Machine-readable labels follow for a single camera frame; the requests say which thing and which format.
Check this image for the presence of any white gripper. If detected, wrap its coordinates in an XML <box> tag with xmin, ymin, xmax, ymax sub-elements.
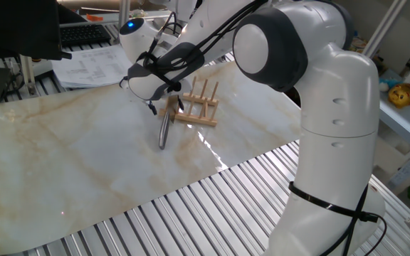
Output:
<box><xmin>147</xmin><ymin>76</ymin><xmax>194</xmax><ymax>116</ymax></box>

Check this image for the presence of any steel cleaver knife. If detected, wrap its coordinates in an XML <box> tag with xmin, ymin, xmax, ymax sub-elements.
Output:
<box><xmin>157</xmin><ymin>95</ymin><xmax>180</xmax><ymax>151</ymax></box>

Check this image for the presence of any wooden slotted rack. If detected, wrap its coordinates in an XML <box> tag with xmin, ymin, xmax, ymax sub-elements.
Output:
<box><xmin>158</xmin><ymin>76</ymin><xmax>220</xmax><ymax>127</ymax></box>

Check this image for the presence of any stack of printed papers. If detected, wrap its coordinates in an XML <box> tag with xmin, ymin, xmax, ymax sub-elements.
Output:
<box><xmin>51</xmin><ymin>43</ymin><xmax>134</xmax><ymax>90</ymax></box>

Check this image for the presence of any black keyboard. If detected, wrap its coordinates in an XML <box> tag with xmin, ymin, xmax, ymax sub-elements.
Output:
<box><xmin>59</xmin><ymin>23</ymin><xmax>112</xmax><ymax>48</ymax></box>

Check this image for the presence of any black monitor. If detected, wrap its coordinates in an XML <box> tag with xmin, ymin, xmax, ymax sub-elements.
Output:
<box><xmin>0</xmin><ymin>0</ymin><xmax>73</xmax><ymax>61</ymax></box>

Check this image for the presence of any small blue white plush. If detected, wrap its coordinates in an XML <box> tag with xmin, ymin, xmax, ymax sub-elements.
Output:
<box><xmin>379</xmin><ymin>77</ymin><xmax>401</xmax><ymax>93</ymax></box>

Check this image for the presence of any yellow piggy bank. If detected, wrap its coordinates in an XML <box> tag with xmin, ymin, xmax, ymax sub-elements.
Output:
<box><xmin>388</xmin><ymin>82</ymin><xmax>410</xmax><ymax>110</ymax></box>

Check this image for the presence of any black velcro strap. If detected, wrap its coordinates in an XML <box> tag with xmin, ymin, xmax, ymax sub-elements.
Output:
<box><xmin>136</xmin><ymin>51</ymin><xmax>184</xmax><ymax>94</ymax></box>

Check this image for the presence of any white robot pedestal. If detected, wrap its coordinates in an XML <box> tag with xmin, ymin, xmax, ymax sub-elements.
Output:
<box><xmin>174</xmin><ymin>0</ymin><xmax>199</xmax><ymax>22</ymax></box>

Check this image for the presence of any short aluminium profile post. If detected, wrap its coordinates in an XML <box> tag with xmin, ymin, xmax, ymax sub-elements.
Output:
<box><xmin>19</xmin><ymin>55</ymin><xmax>37</xmax><ymax>95</ymax></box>

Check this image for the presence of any black cable tie band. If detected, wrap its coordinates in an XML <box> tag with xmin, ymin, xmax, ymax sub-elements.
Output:
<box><xmin>288</xmin><ymin>181</ymin><xmax>379</xmax><ymax>223</ymax></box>

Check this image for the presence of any slanted aluminium frame beam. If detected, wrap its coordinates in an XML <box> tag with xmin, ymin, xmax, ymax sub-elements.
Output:
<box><xmin>363</xmin><ymin>0</ymin><xmax>407</xmax><ymax>58</ymax></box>

